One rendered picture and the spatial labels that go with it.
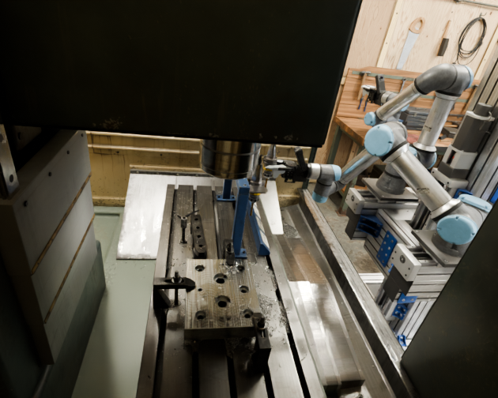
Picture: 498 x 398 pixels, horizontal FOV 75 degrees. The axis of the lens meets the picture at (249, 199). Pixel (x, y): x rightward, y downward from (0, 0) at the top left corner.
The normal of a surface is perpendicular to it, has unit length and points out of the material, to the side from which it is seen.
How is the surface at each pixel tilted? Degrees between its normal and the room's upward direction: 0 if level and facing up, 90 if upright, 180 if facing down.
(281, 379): 0
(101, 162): 90
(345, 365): 8
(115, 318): 0
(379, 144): 86
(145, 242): 24
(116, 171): 90
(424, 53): 90
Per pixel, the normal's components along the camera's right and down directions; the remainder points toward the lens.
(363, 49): 0.15, 0.51
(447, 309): -0.98, -0.04
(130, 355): 0.13, -0.85
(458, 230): -0.62, 0.39
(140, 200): 0.18, -0.57
